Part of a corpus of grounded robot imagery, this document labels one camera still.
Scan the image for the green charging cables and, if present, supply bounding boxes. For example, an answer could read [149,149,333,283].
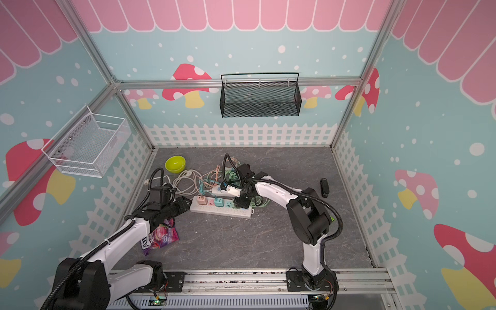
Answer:
[199,164,272,208]

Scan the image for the pink charger plug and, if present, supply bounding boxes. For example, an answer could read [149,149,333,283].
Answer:
[196,196,208,205]

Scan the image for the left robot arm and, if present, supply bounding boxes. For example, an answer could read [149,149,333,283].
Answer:
[41,187,192,309]

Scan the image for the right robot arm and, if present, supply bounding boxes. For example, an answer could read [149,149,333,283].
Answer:
[223,164,344,294]

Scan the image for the small white power strip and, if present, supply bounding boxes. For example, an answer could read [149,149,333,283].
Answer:
[211,185,234,198]

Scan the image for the large white power strip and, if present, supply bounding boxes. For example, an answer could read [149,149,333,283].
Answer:
[190,196,253,219]

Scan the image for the purple candy bag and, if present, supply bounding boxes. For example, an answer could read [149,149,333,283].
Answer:
[141,219,179,256]

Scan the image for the green plastic bowl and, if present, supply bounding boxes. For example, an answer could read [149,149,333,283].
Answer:
[165,156,186,174]

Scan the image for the black stapler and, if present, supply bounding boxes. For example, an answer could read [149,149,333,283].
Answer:
[320,178,330,198]

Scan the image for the white coiled power cord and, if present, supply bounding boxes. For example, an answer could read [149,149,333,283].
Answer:
[144,168,212,200]

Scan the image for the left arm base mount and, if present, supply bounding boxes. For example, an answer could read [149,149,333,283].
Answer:
[134,271,187,293]

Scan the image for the black mesh wall basket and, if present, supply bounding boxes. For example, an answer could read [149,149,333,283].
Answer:
[220,72,302,118]

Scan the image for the white mesh wall basket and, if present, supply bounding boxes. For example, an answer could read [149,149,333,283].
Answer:
[41,106,132,178]

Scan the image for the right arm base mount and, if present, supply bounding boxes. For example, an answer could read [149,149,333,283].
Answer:
[285,268,340,293]

